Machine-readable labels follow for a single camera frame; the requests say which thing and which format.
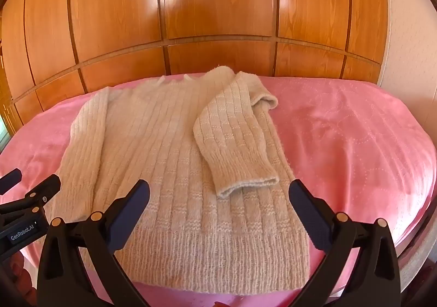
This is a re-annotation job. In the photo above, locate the cream knit sweater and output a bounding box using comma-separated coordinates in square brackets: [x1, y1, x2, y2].
[48, 65, 311, 294]

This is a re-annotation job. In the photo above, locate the person's left hand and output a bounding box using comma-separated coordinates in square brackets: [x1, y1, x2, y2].
[8, 252, 36, 294]

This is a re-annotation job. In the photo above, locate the white bed base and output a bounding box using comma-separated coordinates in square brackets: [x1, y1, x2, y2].
[396, 191, 437, 294]

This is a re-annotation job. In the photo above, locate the pink quilted bedspread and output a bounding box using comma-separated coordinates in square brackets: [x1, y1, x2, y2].
[0, 75, 434, 307]

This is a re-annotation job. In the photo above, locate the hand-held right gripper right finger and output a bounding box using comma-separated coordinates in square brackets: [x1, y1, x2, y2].
[288, 179, 401, 307]

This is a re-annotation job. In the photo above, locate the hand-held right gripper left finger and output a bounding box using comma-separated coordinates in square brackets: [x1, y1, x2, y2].
[37, 179, 161, 307]

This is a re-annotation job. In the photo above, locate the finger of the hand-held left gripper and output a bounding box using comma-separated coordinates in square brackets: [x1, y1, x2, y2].
[23, 174, 62, 215]
[0, 168, 23, 196]

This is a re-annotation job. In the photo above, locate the glossy wooden wardrobe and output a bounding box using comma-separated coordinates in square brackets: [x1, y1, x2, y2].
[0, 0, 391, 138]

